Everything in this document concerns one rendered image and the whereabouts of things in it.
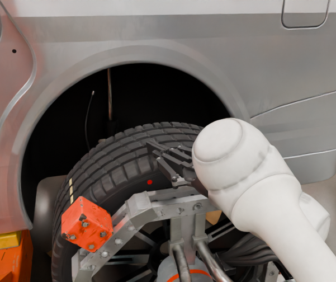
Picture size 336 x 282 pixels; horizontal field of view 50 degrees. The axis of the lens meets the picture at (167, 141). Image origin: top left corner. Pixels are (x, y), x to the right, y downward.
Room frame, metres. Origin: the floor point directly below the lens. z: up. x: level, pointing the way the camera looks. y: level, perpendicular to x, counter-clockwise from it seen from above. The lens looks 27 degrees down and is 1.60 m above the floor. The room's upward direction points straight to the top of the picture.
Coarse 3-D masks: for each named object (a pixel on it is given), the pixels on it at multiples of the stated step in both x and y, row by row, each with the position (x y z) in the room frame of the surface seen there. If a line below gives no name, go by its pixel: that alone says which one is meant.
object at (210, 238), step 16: (224, 224) 0.78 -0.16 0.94; (144, 240) 0.72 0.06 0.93; (160, 240) 0.74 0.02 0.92; (208, 240) 0.77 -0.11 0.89; (224, 240) 0.92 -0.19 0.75; (128, 256) 0.71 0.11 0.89; (144, 256) 0.72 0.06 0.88; (160, 256) 0.77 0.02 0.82; (96, 272) 0.77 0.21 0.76; (112, 272) 0.84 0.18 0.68; (128, 272) 0.88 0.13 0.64; (144, 272) 0.72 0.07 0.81; (240, 272) 0.79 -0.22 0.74
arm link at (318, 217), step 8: (304, 192) 0.48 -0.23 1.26; (304, 200) 0.45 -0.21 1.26; (312, 200) 0.46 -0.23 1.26; (304, 208) 0.44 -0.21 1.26; (312, 208) 0.44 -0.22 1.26; (320, 208) 0.44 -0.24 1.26; (312, 216) 0.43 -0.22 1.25; (320, 216) 0.43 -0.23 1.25; (328, 216) 0.44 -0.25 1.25; (312, 224) 0.42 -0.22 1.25; (320, 224) 0.42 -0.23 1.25; (328, 224) 0.43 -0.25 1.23; (320, 232) 0.42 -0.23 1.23; (328, 232) 0.44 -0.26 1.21
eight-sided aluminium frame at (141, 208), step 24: (144, 192) 0.67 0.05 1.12; (168, 192) 0.67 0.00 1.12; (192, 192) 0.69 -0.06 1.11; (120, 216) 0.64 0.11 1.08; (144, 216) 0.61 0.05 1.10; (168, 216) 0.63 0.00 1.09; (120, 240) 0.61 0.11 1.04; (72, 264) 0.61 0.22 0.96; (96, 264) 0.59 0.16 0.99; (264, 264) 0.71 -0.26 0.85
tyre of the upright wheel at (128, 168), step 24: (120, 144) 0.84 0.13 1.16; (144, 144) 0.81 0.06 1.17; (168, 144) 0.80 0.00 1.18; (192, 144) 0.81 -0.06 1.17; (96, 168) 0.77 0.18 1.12; (120, 168) 0.73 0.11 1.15; (144, 168) 0.71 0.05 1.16; (72, 192) 0.76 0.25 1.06; (96, 192) 0.68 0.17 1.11; (120, 192) 0.69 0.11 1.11
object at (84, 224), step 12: (72, 204) 0.64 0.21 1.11; (84, 204) 0.63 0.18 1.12; (72, 216) 0.61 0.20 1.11; (84, 216) 0.59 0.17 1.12; (96, 216) 0.62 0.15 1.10; (108, 216) 0.65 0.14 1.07; (72, 228) 0.58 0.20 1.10; (84, 228) 0.58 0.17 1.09; (96, 228) 0.59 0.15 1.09; (108, 228) 0.60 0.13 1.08; (72, 240) 0.58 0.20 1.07; (84, 240) 0.58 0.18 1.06; (96, 240) 0.59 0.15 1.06
